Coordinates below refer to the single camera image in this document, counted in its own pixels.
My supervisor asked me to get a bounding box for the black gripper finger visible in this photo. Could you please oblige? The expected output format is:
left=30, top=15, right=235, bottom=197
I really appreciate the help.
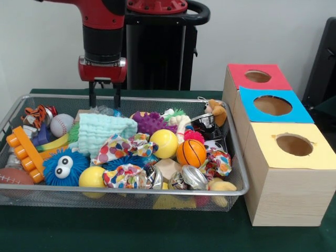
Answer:
left=113, top=81, right=122, bottom=109
left=89, top=81, right=97, bottom=109

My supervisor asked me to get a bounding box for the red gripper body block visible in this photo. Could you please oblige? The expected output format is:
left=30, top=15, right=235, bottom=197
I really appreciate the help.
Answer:
left=78, top=56, right=128, bottom=85

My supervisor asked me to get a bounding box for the mint green knitted cloth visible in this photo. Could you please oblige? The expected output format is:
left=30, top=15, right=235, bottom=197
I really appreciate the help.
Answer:
left=78, top=113, right=139, bottom=158

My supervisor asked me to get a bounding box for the colourful polka dot cloth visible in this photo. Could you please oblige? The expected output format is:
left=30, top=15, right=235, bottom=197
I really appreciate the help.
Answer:
left=91, top=133, right=159, bottom=166

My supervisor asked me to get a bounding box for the clear mesh bin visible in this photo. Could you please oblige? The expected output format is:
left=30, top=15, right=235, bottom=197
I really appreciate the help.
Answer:
left=0, top=93, right=250, bottom=212

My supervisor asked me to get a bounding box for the wooden box with three holes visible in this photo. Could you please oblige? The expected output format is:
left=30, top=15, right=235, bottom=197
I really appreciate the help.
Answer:
left=222, top=64, right=336, bottom=227

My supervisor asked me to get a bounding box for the purple spiky ball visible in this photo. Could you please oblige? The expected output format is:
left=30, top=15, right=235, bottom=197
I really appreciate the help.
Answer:
left=130, top=111, right=178, bottom=136

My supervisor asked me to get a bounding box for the white baseball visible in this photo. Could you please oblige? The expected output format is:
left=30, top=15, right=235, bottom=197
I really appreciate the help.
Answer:
left=50, top=113, right=77, bottom=138

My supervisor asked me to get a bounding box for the yellow tennis ball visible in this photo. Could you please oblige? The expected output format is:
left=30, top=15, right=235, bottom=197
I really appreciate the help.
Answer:
left=150, top=129, right=179, bottom=160

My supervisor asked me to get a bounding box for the blue fuzzy toy with eyes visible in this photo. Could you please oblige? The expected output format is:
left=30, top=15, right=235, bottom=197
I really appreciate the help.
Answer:
left=42, top=148, right=91, bottom=187

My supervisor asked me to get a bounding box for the plain yellow ball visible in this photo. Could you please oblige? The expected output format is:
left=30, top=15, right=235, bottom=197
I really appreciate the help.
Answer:
left=79, top=166, right=107, bottom=190

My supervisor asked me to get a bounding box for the orange plastic building block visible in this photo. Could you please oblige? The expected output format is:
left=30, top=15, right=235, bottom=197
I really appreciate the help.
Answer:
left=6, top=125, right=48, bottom=184

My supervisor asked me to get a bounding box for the small orange basketball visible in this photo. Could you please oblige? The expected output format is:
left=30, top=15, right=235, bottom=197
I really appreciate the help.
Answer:
left=176, top=139, right=207, bottom=168

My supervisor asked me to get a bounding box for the small brown football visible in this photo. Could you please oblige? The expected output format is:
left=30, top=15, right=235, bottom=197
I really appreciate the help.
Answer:
left=0, top=167, right=35, bottom=197

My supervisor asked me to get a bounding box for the dark green table cloth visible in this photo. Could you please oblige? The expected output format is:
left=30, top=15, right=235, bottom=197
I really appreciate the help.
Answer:
left=0, top=88, right=336, bottom=252

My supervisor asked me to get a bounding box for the black office chair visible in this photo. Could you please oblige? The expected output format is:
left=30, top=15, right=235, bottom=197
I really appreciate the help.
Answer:
left=302, top=17, right=336, bottom=119

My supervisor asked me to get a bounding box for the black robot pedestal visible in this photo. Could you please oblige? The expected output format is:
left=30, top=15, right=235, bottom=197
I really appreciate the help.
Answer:
left=124, top=0, right=211, bottom=91

